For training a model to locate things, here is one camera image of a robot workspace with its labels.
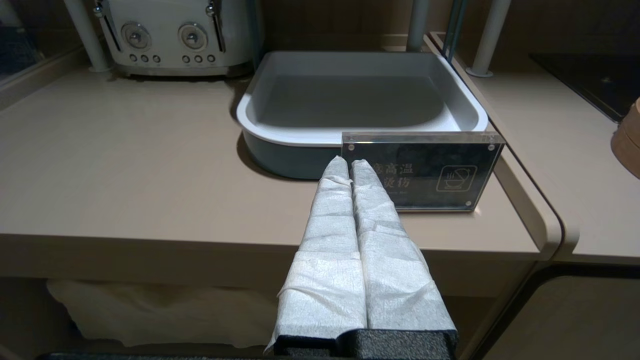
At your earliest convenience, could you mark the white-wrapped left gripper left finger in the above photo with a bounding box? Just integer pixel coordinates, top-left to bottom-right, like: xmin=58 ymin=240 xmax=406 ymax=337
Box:
xmin=265 ymin=154 xmax=368 ymax=358

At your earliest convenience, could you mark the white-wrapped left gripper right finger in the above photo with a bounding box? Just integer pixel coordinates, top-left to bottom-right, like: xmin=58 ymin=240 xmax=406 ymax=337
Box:
xmin=345 ymin=158 xmax=459 ymax=359

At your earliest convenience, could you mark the bamboo steamer basket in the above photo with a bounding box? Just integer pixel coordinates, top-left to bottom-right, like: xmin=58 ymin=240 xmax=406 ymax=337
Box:
xmin=610 ymin=97 xmax=640 ymax=180

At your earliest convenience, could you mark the black induction cooktop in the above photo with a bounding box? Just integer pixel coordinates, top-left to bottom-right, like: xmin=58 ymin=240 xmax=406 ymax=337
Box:
xmin=530 ymin=53 xmax=640 ymax=124

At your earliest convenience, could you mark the acrylic hot warning sign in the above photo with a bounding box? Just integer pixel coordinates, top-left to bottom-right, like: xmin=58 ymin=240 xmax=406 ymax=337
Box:
xmin=341 ymin=131 xmax=506 ymax=213

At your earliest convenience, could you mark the large grey rack tray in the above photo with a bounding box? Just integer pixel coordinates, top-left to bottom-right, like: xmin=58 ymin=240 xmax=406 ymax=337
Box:
xmin=235 ymin=50 xmax=489 ymax=180

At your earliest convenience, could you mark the white cloth under counter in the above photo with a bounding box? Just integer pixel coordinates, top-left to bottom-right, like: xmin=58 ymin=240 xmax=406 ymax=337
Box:
xmin=46 ymin=278 xmax=281 ymax=349

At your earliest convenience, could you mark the three-tier grey tray rack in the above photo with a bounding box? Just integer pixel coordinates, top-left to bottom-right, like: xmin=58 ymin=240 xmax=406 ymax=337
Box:
xmin=442 ymin=0 xmax=469 ymax=63

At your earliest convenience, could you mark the white retro toaster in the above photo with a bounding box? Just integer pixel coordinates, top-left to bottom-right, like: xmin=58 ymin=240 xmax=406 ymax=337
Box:
xmin=94 ymin=0 xmax=255 ymax=78

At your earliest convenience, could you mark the long white support pole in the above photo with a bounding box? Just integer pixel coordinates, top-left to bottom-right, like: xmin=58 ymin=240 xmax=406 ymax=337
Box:
xmin=63 ymin=0 xmax=114 ymax=73

